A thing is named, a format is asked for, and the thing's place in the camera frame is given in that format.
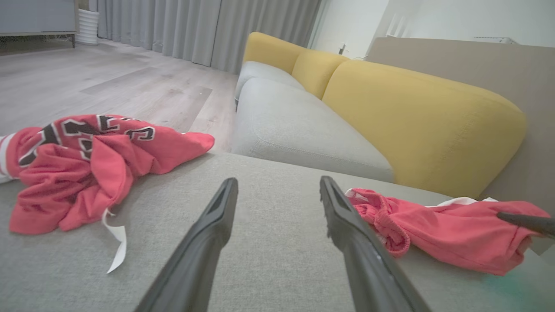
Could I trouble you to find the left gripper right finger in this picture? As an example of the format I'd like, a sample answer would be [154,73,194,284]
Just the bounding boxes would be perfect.
[319,175,432,312]

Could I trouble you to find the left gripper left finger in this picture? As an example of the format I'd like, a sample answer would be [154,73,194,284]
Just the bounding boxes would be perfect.
[134,177,239,312]

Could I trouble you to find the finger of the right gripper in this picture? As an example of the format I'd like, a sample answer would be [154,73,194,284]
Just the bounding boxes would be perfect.
[496,211,555,239]

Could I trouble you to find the red mesh shorts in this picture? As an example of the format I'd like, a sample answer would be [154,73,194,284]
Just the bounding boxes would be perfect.
[345,187,552,277]

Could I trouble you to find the red basketball jersey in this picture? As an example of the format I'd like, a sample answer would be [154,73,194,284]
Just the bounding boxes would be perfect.
[0,114,215,274]

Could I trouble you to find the large grey sofa ottoman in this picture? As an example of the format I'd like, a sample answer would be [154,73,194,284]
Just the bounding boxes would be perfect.
[0,152,555,312]

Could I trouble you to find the large yellow sofa back cushion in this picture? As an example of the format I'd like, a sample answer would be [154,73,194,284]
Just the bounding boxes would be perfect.
[322,60,528,199]

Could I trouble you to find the beige upright panel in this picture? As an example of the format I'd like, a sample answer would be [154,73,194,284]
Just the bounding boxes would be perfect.
[366,37,555,256]

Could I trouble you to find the medium yellow sofa back cushion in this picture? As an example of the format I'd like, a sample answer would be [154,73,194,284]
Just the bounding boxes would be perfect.
[291,49,350,101]

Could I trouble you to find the small grey sofa seat cushion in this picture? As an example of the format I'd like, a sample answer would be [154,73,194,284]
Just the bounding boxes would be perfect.
[235,61,305,101]

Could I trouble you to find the small yellow sofa back cushion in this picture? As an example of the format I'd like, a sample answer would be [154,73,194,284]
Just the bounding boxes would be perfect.
[243,32,309,75]

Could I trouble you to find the grey pleated curtain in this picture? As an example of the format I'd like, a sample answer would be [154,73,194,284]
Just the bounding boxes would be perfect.
[89,0,324,75]

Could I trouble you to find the white ribbed vase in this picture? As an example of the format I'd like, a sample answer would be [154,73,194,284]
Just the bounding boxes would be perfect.
[76,9,100,46]

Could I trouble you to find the grey low sideboard cabinet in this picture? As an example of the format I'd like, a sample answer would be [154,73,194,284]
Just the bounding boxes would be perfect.
[0,0,80,49]

